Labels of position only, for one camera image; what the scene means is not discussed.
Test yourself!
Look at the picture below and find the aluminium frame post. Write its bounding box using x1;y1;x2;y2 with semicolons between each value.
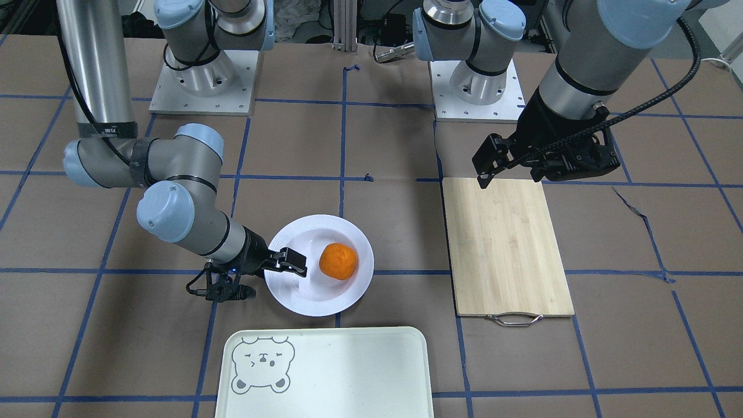
333;0;358;53

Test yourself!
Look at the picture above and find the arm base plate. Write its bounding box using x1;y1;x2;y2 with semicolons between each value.
149;50;262;116
429;61;526;122

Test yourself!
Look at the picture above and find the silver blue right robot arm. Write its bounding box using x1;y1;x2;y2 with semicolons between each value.
56;1;307;277

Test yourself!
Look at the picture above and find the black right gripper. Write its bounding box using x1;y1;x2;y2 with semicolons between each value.
236;227;307;277

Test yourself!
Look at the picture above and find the orange fruit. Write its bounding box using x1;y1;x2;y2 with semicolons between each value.
319;243;358;280

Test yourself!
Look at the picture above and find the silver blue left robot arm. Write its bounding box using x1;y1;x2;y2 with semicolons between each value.
412;1;699;188

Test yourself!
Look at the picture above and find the bamboo cutting board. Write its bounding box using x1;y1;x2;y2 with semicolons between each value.
442;178;574;321

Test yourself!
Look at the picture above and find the white round plate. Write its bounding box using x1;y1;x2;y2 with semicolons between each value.
265;214;374;316

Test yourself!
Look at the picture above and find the cream bear tray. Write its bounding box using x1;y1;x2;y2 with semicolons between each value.
215;326;434;417

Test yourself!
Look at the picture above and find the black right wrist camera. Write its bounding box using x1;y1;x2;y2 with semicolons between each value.
186;261;257;302

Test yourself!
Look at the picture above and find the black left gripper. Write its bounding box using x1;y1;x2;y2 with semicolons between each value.
471;87;621;190

